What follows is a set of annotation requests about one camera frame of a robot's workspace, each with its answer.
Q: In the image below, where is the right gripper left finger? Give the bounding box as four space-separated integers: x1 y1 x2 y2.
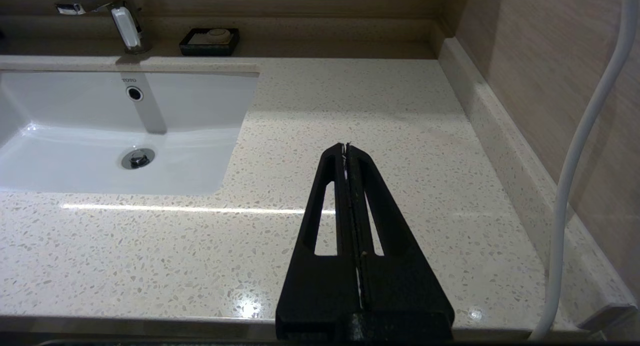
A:
275 143 363 340

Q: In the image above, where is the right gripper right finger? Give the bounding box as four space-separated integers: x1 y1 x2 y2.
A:
346 144 455 340

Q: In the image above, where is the chrome sink drain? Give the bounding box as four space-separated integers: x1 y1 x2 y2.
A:
121 147 156 170

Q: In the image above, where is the black soap dish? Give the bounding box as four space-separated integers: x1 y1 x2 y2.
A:
179 28 240 57

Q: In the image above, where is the white sink basin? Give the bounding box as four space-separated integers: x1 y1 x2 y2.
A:
0 68 261 197

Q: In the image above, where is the chrome faucet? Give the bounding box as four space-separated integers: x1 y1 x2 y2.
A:
55 0 153 55

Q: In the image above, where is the white cable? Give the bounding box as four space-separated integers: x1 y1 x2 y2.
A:
529 0 640 342

